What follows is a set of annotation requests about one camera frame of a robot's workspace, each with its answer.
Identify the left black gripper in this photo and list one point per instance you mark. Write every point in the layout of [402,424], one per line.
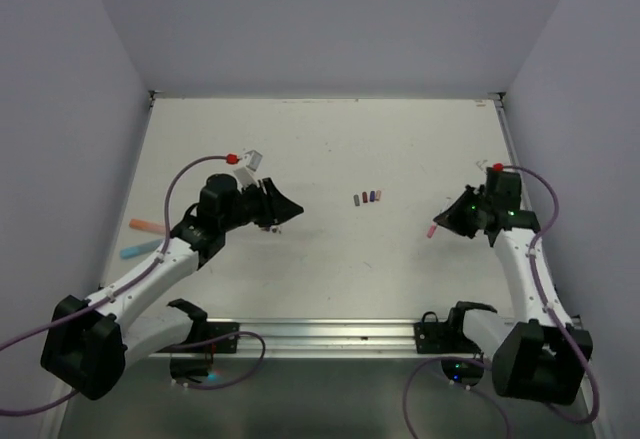
[275,207]

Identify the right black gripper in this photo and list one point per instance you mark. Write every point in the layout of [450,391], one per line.
[452,217]

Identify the pink capped marker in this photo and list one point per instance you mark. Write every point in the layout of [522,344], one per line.
[432,229]

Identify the orange highlighter marker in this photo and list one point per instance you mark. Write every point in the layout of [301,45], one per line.
[146,226]

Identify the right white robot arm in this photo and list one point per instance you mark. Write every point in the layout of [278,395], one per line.
[542,356]

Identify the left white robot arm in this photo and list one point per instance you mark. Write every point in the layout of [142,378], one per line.
[126,300]

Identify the light blue highlighter marker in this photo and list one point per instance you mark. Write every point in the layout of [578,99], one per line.
[140,249]

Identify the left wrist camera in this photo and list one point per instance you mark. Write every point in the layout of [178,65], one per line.
[246,168]

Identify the aluminium frame rail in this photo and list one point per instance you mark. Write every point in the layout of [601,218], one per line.
[320,336]

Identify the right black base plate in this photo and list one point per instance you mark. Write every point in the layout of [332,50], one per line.
[433,336]

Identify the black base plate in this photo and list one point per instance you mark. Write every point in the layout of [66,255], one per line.
[433,336]
[212,338]

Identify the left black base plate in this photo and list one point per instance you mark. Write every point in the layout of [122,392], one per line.
[212,338]

